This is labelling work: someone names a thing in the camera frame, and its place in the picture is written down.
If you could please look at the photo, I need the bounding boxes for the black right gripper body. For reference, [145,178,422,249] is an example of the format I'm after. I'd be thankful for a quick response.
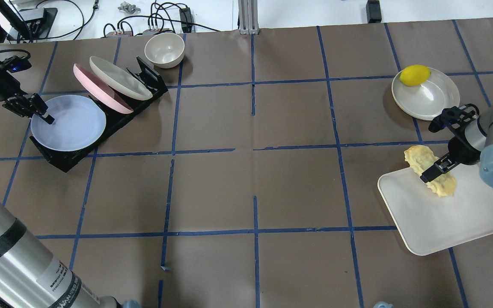
[447,137,481,165]

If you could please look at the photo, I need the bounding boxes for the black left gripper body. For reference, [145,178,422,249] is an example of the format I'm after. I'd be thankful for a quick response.
[0,69,26,103]

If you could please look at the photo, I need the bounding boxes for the yellow bread loaf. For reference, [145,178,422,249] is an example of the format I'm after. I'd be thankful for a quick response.
[404,145,457,197]

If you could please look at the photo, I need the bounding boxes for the light blue plate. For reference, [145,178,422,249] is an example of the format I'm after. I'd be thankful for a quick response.
[30,95,106,152]

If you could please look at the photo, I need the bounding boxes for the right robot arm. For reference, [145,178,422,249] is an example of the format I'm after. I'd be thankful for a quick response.
[420,104,493,188]

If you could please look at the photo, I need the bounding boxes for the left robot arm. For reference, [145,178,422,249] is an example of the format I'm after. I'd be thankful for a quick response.
[0,53,140,308]

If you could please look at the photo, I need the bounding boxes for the white shallow bowl plate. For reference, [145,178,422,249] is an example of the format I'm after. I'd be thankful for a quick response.
[391,68,460,121]

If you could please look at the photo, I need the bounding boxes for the pink plate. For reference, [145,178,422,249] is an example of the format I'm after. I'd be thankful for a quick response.
[73,64,133,114]

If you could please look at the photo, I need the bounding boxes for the cream white plate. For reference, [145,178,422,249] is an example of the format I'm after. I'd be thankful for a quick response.
[89,56,153,101]

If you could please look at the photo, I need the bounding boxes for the yellow lemon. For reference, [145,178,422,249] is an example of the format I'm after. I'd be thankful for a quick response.
[399,65,431,86]

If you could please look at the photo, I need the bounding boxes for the white rectangular tray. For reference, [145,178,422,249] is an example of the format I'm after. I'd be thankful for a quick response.
[377,165,493,256]

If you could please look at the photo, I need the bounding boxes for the black dish rack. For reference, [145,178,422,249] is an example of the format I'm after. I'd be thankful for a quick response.
[30,57,168,173]

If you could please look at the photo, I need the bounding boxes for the cream deep bowl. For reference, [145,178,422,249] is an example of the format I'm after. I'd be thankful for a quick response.
[144,33,185,68]

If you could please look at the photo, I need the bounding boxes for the black power adapter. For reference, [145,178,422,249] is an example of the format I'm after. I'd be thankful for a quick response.
[179,7,194,33]

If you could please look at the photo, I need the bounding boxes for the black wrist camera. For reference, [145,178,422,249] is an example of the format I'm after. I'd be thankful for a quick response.
[2,55,32,73]

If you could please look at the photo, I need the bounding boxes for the coiled black cables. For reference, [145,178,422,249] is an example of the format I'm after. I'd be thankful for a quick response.
[103,0,221,37]

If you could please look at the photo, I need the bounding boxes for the aluminium frame post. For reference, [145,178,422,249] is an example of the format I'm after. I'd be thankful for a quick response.
[238,0,260,35]

